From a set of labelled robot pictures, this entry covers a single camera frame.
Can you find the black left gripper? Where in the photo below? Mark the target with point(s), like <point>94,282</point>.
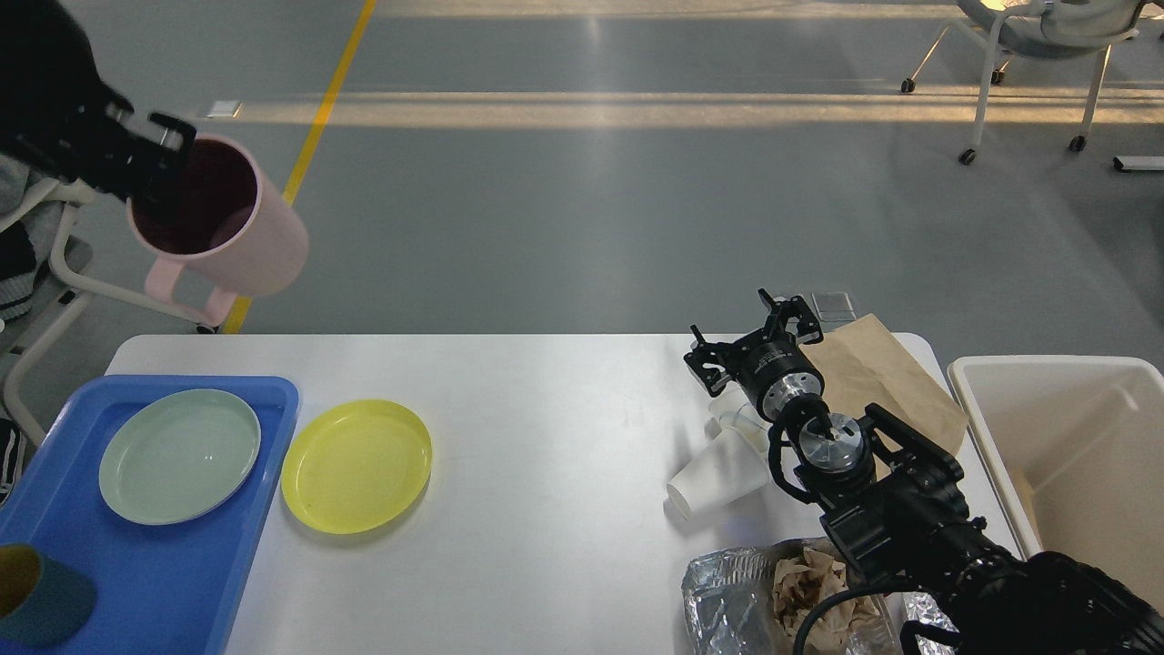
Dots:
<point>60,116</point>

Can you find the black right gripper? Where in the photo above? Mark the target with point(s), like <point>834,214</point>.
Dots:
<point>767,364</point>

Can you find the pink mug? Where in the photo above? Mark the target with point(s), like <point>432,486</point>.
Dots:
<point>227,232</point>

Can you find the yellow plate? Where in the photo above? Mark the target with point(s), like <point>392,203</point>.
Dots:
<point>357,467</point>

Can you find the dark teal mug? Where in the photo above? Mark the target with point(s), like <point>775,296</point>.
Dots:
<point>43,602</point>

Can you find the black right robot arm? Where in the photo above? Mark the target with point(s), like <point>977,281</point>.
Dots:
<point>892,507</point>

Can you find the clear plastic cup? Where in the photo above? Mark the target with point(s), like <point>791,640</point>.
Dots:
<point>732,409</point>

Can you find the small clear plastic lid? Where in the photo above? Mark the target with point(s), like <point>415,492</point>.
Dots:
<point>834,307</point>

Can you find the white floor socket plate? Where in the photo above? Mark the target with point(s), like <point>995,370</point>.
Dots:
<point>222,109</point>

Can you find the brown paper bag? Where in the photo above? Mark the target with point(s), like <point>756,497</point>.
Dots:
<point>863,363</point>

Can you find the white office chair left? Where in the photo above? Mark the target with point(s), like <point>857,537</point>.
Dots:
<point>45,290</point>

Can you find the white office chair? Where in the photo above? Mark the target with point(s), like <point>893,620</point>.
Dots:
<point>45,290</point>
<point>1042,30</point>

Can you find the white paper cup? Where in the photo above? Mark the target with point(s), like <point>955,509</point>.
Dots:
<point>728,468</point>

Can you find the crumpled brown paper napkin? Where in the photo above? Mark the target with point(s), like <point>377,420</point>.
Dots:
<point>803,580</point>

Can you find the aluminium foil sheet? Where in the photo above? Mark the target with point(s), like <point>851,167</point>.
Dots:
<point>727,599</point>

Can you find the pale green plate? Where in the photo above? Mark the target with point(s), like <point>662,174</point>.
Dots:
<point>180,457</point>

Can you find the white plastic bin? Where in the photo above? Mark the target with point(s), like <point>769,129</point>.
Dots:
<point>1073,446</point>

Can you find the blue plastic tray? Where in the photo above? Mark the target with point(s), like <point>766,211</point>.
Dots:
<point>159,589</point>

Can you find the white bar on floor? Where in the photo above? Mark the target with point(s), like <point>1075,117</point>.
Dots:
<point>1139,163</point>

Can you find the white office chair right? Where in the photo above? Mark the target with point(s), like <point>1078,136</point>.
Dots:
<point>1042,30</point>

